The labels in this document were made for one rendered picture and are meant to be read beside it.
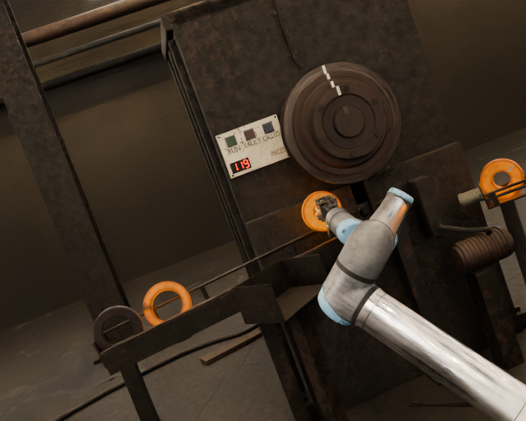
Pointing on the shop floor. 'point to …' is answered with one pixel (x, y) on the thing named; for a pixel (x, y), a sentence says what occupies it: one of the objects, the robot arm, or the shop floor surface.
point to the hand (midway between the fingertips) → (320, 206)
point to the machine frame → (417, 111)
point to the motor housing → (489, 291)
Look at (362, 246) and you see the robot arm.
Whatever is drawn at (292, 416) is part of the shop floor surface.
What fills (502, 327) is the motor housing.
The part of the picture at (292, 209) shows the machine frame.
